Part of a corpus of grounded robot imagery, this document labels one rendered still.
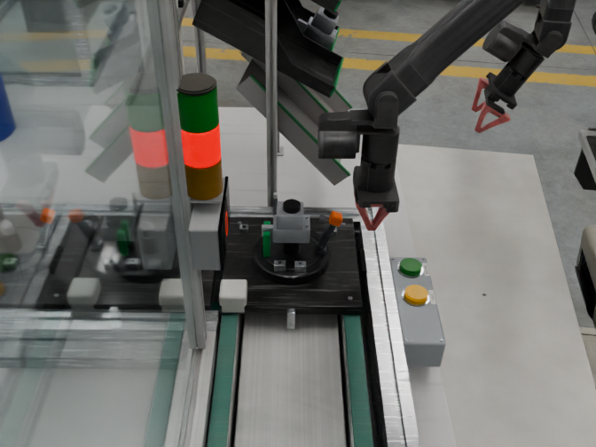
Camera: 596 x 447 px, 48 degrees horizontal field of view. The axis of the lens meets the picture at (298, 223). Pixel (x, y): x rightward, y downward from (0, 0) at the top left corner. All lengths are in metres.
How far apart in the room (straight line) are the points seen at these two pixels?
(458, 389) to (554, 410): 0.16
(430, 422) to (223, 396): 0.34
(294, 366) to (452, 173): 0.75
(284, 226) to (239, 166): 0.53
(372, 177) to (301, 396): 0.36
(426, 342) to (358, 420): 0.18
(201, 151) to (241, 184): 0.76
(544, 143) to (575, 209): 0.55
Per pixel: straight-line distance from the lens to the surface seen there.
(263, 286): 1.16
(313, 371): 1.11
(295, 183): 1.59
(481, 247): 1.47
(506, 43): 1.54
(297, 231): 1.15
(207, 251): 0.88
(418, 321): 1.14
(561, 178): 3.38
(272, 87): 1.24
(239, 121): 1.83
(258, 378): 1.10
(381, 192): 1.09
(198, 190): 0.86
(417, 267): 1.22
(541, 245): 1.52
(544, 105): 3.97
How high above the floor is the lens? 1.78
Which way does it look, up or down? 39 degrees down
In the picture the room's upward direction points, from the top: 1 degrees clockwise
